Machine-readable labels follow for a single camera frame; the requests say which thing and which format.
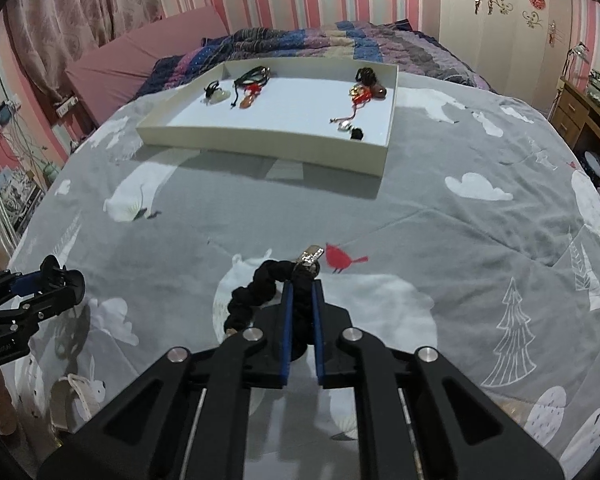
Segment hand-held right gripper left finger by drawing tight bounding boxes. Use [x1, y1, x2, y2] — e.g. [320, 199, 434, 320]
[37, 280, 296, 480]

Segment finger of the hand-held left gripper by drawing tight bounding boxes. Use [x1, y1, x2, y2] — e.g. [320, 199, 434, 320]
[0, 269, 53, 307]
[0, 287, 83, 343]

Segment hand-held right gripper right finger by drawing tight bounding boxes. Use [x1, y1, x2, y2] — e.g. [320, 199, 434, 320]
[311, 279, 566, 480]

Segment black hair claw clip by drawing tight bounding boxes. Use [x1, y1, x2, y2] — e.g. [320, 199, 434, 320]
[39, 255, 86, 311]

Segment black scrunchie with rhinestone charm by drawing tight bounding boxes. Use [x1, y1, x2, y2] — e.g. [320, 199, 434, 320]
[223, 258, 326, 362]

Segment black cord silver pendant necklace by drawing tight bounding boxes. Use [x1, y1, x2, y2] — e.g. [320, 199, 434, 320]
[337, 120, 365, 142]

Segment white shallow cardboard box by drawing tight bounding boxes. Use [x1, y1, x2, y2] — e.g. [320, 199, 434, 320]
[136, 56, 400, 178]

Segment red cord bracelet gold bell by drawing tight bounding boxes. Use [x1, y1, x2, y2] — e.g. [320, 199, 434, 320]
[328, 85, 377, 126]

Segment red orange bead pendant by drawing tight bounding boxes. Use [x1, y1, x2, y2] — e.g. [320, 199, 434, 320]
[230, 85, 267, 111]

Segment black cord jade pendant necklace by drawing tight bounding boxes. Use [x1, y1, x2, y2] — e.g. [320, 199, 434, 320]
[202, 80, 231, 107]

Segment black cord brown pendant necklace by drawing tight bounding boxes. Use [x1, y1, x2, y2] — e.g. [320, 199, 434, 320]
[355, 66, 389, 99]

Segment black braided cord bracelet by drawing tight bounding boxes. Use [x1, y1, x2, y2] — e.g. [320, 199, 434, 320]
[232, 65, 274, 92]

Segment white lace hair band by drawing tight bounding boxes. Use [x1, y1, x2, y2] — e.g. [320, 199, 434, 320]
[49, 374, 88, 436]

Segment silver rhinestone hair clip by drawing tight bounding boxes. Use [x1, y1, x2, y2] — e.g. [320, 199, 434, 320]
[295, 243, 326, 279]

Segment pink patterned curtain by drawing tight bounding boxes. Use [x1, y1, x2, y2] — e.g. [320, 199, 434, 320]
[2, 0, 167, 107]

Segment striped purple blue quilt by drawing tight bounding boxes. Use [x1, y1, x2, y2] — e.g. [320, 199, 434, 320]
[135, 20, 497, 102]

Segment wooden desk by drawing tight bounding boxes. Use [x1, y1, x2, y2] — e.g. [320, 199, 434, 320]
[550, 76, 600, 173]

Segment white wardrobe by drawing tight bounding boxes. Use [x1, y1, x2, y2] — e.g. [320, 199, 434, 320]
[437, 0, 589, 117]

